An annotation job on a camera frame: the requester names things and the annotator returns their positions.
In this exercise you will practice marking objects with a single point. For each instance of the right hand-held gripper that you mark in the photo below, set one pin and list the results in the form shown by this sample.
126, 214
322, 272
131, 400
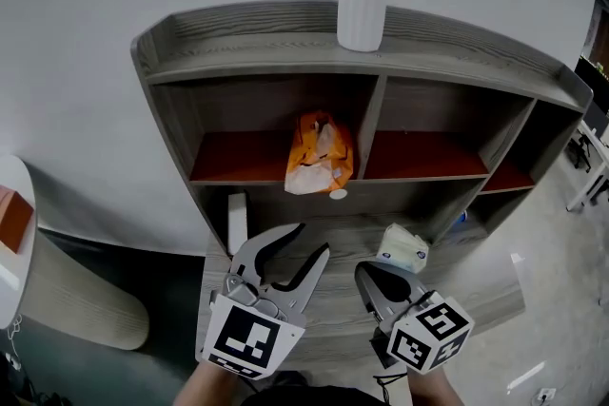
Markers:
428, 335

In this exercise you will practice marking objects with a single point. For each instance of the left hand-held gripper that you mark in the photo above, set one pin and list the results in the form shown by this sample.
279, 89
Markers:
247, 337

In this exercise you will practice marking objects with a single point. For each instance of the orange snack bag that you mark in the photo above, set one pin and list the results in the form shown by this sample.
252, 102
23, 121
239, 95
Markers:
319, 152

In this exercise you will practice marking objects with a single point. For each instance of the person's right forearm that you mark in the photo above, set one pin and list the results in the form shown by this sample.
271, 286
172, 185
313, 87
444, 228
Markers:
435, 392

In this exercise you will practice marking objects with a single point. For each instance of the person's left forearm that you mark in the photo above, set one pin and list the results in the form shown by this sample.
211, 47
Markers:
207, 387

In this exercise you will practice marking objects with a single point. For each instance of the grey wooden desk hutch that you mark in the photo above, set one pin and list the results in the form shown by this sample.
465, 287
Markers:
340, 297

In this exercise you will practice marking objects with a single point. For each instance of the white and blue tissue pack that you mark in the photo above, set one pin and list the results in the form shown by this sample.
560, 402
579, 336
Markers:
404, 249

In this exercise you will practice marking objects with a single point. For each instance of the dark red hardcover book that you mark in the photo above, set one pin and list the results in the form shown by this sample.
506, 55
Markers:
236, 223

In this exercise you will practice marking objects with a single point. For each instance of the blue cup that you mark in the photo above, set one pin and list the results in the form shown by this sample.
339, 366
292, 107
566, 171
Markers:
464, 217

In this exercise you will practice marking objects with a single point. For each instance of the person's black clothing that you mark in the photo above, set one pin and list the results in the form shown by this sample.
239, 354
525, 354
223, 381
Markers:
314, 398

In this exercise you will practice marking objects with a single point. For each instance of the white power strip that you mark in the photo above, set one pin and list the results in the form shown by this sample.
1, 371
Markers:
546, 395

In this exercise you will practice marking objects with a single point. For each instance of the white ribbed round side table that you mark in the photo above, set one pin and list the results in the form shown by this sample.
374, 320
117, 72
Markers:
81, 299

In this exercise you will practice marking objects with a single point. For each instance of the black office chair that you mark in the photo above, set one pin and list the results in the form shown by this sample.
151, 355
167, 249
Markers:
581, 149

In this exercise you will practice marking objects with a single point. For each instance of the orange box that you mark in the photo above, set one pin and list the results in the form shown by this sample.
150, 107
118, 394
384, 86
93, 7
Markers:
14, 218

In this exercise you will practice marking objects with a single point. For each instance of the white ribbed vase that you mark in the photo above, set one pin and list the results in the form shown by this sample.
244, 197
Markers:
361, 9

